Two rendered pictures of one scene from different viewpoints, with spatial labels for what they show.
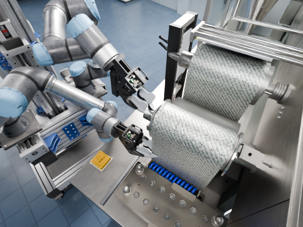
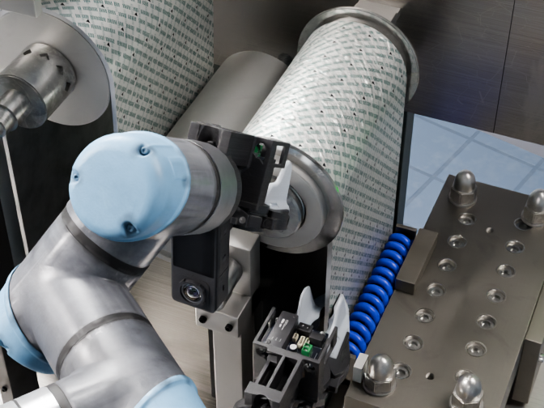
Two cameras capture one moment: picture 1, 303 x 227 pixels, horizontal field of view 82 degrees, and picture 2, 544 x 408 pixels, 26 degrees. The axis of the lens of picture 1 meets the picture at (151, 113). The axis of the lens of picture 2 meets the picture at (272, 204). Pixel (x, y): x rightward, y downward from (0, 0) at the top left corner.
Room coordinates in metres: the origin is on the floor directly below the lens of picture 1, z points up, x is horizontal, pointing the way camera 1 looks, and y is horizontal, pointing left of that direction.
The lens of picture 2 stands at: (0.54, 0.84, 2.04)
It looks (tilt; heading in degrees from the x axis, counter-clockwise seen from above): 42 degrees down; 259
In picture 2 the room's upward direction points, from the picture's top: straight up
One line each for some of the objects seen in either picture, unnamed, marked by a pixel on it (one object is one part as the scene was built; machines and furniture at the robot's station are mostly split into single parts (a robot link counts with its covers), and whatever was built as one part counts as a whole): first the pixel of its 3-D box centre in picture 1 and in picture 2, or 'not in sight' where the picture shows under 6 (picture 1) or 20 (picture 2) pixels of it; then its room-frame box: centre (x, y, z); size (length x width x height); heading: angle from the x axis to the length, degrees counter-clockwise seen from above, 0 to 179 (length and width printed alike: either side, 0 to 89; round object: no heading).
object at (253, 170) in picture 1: (244, 160); not in sight; (0.22, -0.27, 1.25); 0.07 x 0.04 x 0.04; 57
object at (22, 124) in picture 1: (12, 122); not in sight; (0.64, 0.86, 0.87); 0.15 x 0.15 x 0.10
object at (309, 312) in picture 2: (151, 144); (307, 308); (0.35, 0.00, 1.12); 0.09 x 0.03 x 0.06; 58
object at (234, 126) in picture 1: (201, 123); (218, 154); (0.41, -0.20, 1.18); 0.26 x 0.12 x 0.12; 57
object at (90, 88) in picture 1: (84, 86); not in sight; (0.97, 0.49, 0.87); 0.15 x 0.15 x 0.10
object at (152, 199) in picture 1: (168, 208); (463, 309); (0.14, -0.07, 1.00); 0.40 x 0.16 x 0.06; 57
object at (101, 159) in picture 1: (101, 160); not in sight; (0.37, 0.25, 0.91); 0.07 x 0.07 x 0.02; 57
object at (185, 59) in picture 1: (188, 60); (33, 86); (0.60, -0.15, 1.34); 0.06 x 0.06 x 0.06; 57
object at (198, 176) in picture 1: (178, 165); (363, 234); (0.26, -0.10, 1.11); 0.23 x 0.01 x 0.18; 57
